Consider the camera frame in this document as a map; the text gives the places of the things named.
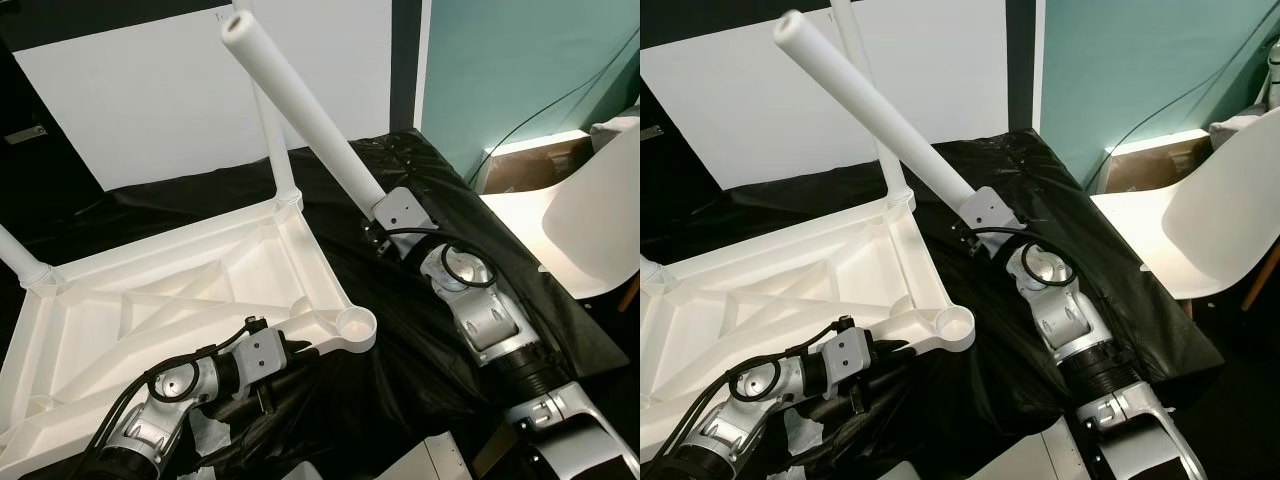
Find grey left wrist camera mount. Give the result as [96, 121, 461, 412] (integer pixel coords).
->
[828, 328, 880, 387]
[238, 328, 291, 387]

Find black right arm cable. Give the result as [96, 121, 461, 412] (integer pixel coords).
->
[970, 227, 1077, 292]
[385, 227, 497, 292]

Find white plastic table top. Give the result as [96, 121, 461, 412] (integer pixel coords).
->
[0, 195, 379, 479]
[640, 195, 977, 464]

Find white plastic chair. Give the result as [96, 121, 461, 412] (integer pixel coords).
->
[482, 120, 641, 302]
[1090, 110, 1280, 312]

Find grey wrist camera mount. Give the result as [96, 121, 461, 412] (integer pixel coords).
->
[372, 187, 433, 242]
[238, 328, 291, 387]
[828, 328, 880, 387]
[955, 187, 1024, 242]

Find brown cardboard box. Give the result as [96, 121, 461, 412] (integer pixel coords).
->
[1095, 135, 1207, 197]
[478, 135, 591, 197]

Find thin black wall cable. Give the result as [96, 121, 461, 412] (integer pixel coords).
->
[480, 25, 641, 182]
[1085, 25, 1280, 187]

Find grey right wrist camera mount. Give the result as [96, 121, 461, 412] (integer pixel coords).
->
[955, 187, 1024, 242]
[372, 187, 433, 242]

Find small white bundle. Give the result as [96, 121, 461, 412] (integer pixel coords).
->
[590, 112, 641, 152]
[1208, 108, 1280, 152]

